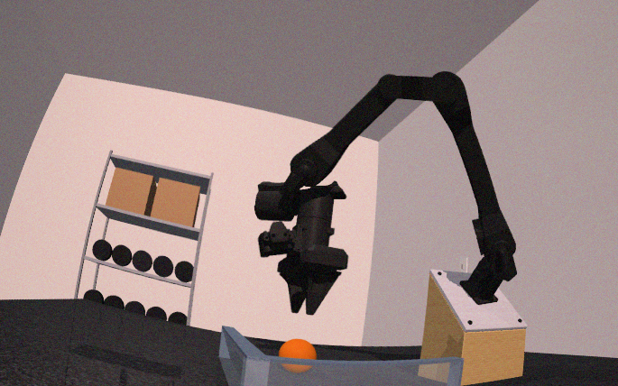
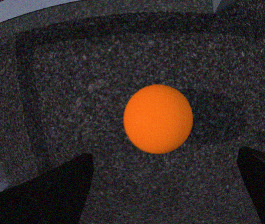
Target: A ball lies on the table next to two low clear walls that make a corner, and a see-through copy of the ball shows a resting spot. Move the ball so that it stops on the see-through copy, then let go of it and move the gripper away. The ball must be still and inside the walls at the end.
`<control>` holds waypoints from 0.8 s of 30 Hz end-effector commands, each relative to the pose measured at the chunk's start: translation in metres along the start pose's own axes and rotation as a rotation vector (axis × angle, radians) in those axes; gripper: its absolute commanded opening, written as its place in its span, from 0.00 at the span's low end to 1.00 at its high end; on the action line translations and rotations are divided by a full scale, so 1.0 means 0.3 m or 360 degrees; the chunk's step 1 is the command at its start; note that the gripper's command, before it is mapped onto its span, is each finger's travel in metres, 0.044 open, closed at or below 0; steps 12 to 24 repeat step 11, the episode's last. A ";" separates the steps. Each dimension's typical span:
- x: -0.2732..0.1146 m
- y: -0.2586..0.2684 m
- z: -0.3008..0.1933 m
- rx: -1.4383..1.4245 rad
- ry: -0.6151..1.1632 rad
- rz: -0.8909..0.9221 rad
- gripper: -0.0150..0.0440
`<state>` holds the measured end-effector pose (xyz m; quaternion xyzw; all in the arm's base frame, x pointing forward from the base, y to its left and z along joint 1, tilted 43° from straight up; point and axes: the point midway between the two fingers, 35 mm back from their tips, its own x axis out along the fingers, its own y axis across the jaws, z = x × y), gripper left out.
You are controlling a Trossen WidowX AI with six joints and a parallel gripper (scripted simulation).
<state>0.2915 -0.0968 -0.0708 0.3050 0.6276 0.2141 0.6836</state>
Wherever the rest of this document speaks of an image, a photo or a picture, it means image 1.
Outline low clear corner walls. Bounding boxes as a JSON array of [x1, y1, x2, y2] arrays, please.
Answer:
[[218, 328, 462, 386]]

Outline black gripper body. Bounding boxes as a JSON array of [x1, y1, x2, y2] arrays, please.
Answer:
[[277, 217, 349, 276]]

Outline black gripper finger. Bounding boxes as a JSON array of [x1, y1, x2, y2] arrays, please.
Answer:
[[298, 266, 342, 315], [279, 272, 306, 314]]

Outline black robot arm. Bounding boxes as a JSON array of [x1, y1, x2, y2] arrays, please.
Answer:
[[254, 71, 517, 305]]

